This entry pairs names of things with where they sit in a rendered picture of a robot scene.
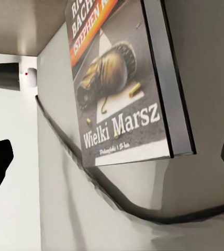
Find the table lamp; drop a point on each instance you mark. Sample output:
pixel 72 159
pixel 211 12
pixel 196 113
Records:
pixel 10 76

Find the hardback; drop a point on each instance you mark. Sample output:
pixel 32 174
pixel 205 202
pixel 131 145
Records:
pixel 129 96

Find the bed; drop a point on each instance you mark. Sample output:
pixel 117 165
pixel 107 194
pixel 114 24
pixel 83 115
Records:
pixel 174 204

